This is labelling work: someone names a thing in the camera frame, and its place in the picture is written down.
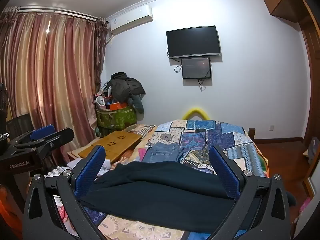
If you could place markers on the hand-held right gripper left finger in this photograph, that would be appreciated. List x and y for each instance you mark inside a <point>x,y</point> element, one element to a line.
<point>91,170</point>

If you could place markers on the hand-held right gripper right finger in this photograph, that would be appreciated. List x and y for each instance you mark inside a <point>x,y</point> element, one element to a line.
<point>225,172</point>

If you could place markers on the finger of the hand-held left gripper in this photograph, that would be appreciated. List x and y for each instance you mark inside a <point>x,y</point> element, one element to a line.
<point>60,136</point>
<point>42,132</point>

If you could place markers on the dark navy pants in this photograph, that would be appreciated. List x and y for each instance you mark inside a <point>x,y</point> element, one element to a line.
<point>160,187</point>

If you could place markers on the white cloth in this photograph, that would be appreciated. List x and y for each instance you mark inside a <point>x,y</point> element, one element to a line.
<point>105,167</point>

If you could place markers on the dark chair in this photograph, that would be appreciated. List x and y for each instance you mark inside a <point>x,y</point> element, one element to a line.
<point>21,125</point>

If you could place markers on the patchwork blanket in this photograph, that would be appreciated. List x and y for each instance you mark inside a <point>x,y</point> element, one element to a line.
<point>220,140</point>

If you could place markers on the wooden lap desk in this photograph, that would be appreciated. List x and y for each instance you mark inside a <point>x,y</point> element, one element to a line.
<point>117,142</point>

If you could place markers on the pink striped curtain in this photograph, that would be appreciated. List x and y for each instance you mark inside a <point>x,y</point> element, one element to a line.
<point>50,75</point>

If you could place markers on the green storage box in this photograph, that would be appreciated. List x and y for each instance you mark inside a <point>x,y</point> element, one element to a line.
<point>117,118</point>

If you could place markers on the striped cloth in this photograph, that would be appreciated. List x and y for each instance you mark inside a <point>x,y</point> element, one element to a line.
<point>142,130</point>

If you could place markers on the light blue jeans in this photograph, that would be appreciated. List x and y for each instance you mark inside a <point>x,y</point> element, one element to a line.
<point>162,153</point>

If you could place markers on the orange box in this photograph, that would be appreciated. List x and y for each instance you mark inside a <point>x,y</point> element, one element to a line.
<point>118,106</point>

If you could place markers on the yellow headboard cushion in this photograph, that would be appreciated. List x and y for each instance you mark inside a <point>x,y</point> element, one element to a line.
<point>195,111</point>

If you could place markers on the grey-teal plush cloth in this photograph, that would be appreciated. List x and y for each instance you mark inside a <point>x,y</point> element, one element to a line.
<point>138,105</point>

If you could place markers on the dark jacket pile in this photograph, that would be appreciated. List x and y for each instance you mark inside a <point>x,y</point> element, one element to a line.
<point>125,86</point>

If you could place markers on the pink plastic item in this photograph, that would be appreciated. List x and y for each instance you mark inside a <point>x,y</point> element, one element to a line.
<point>305,205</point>

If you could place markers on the wooden chair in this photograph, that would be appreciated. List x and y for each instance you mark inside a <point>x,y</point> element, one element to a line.
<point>312,160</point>

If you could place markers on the white air conditioner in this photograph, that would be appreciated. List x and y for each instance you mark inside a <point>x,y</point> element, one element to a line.
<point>132,18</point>

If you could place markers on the wooden bed post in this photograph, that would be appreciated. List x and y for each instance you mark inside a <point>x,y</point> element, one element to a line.
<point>252,135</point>

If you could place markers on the white wall socket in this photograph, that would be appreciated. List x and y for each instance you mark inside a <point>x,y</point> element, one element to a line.
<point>271,128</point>

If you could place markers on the small black wall monitor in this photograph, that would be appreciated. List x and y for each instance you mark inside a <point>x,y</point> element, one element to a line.
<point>196,68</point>

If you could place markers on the curtain rail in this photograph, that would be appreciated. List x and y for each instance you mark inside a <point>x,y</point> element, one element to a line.
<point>55,12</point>

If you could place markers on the black wall television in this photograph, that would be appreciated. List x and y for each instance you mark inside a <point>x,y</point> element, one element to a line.
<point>193,41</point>

